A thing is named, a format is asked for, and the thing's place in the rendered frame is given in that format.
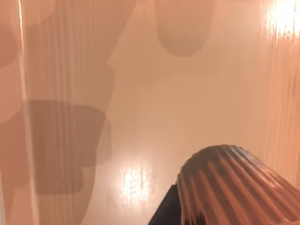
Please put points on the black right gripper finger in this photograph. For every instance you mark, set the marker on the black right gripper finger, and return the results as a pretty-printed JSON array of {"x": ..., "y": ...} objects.
[{"x": 169, "y": 206}]

